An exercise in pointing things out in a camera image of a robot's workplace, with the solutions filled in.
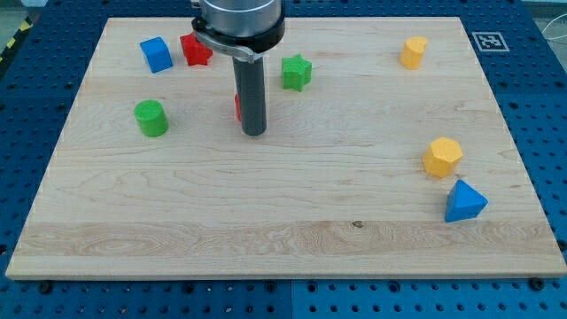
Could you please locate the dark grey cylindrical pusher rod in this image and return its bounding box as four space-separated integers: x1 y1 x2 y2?
232 58 267 136

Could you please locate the red circle block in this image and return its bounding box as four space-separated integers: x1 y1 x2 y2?
234 94 242 122

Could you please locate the blue cube block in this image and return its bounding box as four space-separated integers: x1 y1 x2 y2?
139 36 173 73

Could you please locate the green star block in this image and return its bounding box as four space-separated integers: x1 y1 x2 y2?
282 54 312 92

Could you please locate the red star block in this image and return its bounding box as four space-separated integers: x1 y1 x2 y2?
180 33 213 66

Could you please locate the green cylinder block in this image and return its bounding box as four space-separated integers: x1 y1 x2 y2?
134 99 168 137

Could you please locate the wooden board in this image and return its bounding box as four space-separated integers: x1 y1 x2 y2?
6 17 566 280

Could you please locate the yellow heart block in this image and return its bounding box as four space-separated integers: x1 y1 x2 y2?
399 36 429 70

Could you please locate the yellow hexagon block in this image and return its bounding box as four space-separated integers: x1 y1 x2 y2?
423 136 463 178

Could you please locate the white fiducial marker tag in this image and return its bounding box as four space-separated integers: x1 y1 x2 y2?
472 31 509 52

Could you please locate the blue triangle block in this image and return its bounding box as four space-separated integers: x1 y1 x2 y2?
445 179 488 222

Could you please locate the white cable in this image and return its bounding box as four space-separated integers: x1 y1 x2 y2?
540 12 567 43

